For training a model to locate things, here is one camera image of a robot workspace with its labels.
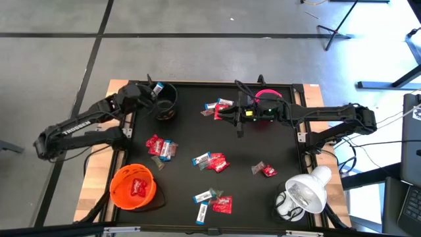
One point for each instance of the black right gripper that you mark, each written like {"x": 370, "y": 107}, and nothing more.
{"x": 263, "y": 112}

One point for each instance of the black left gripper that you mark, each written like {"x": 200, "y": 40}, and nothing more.
{"x": 136, "y": 94}

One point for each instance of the clear-wrapped hard candy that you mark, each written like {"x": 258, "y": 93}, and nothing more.
{"x": 173, "y": 148}
{"x": 216, "y": 193}
{"x": 257, "y": 167}

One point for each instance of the green clear-wrapped candy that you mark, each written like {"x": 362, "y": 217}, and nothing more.
{"x": 158, "y": 162}

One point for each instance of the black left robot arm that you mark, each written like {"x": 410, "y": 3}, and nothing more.
{"x": 75, "y": 126}

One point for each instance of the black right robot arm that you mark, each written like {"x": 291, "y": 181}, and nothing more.
{"x": 329, "y": 113}

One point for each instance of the black jack-o-lantern bucket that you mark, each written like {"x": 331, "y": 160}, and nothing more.
{"x": 164, "y": 105}

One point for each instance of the pink plastic bucket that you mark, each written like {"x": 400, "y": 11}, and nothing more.
{"x": 263, "y": 91}

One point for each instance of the orange pumpkin bucket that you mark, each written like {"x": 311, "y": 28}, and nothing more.
{"x": 121, "y": 191}

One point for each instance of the white desk lamp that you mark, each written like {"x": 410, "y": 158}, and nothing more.
{"x": 309, "y": 194}

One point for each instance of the black tripod stand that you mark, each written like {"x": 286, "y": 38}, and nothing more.
{"x": 335, "y": 32}

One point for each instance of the grey furniture foot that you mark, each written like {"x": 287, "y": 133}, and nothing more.
{"x": 11, "y": 147}

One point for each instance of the black side desk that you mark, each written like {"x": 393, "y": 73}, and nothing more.
{"x": 388, "y": 85}

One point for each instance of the grey computer monitor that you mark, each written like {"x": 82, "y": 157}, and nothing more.
{"x": 411, "y": 141}

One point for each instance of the dark office desk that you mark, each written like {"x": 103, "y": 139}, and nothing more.
{"x": 391, "y": 204}

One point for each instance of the office chair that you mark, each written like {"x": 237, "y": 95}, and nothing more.
{"x": 411, "y": 33}

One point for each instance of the black keyboard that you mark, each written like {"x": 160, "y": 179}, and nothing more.
{"x": 412, "y": 205}

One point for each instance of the black aluminium rig frame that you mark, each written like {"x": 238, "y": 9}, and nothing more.
{"x": 115, "y": 155}

